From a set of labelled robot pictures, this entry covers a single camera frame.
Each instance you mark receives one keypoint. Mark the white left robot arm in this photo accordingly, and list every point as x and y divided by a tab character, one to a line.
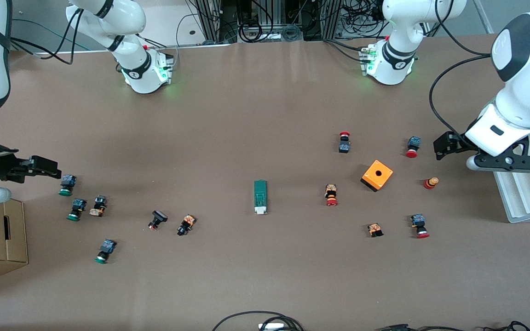
522	69

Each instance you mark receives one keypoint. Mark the small orange contact block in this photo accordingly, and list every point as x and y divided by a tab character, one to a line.
375	229

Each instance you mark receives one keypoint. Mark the green push button blue block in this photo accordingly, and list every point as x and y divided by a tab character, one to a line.
66	184
77	207
106	248

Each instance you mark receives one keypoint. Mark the red button black block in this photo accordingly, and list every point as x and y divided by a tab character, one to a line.
344	146

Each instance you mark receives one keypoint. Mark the small light grey adapter box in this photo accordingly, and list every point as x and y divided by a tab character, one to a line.
272	326

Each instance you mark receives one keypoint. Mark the black switch orange contact block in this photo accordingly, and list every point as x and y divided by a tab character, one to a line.
99	205

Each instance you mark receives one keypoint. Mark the red button orange block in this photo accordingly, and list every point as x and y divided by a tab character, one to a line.
331	193

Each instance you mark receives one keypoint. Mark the black button orange block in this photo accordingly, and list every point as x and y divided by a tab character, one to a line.
186	225

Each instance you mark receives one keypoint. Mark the orange button enclosure box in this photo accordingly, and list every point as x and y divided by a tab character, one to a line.
382	180

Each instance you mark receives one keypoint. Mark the black flat push button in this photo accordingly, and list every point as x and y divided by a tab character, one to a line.
158	217

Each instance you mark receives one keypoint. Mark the white ribbed tray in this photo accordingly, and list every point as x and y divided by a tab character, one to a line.
527	197

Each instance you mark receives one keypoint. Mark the aluminium extrusion post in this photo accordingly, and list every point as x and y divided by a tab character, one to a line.
332	18
210	18

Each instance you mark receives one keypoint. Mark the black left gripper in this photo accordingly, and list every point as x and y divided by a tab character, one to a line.
454	143

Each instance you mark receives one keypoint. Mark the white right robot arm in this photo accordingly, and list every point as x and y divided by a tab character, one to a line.
131	23

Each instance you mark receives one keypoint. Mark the red mushroom button blue block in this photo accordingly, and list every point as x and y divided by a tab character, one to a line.
418	223
413	145

